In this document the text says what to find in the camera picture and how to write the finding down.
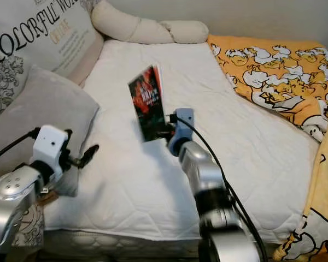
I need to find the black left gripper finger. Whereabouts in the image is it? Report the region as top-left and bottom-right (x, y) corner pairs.
(81, 144), (100, 169)

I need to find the plain grey pillow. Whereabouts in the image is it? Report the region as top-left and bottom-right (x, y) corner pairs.
(0, 67), (100, 175)

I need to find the large white grey-printed pillow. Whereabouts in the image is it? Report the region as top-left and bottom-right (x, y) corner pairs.
(0, 0), (104, 252)

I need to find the white quilted mattress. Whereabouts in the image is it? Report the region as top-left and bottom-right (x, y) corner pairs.
(44, 39), (320, 243)

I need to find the grey quilted bed base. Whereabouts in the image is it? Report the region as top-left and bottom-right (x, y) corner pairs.
(41, 229), (285, 260)

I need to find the cream bolster pillow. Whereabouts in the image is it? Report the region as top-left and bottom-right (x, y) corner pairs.
(91, 0), (209, 45)

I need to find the orange duck print blanket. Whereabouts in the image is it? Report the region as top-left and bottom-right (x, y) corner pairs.
(208, 34), (328, 262)

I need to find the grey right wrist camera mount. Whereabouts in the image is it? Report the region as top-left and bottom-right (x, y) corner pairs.
(168, 108), (195, 156)

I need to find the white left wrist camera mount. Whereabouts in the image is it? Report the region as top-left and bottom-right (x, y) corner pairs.
(32, 124), (72, 197)

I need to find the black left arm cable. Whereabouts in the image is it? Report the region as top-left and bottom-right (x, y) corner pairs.
(0, 127), (42, 165)

